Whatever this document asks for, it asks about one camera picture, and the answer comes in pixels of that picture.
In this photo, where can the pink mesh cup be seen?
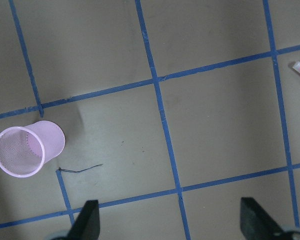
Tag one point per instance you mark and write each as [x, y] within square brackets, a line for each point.
[25, 149]

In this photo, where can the thin black wire scrap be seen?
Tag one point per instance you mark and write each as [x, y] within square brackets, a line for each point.
[78, 171]

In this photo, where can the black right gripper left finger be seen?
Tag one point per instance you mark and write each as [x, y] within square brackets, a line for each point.
[87, 225]

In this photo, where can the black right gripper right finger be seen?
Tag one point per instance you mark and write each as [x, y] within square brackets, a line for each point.
[256, 223]

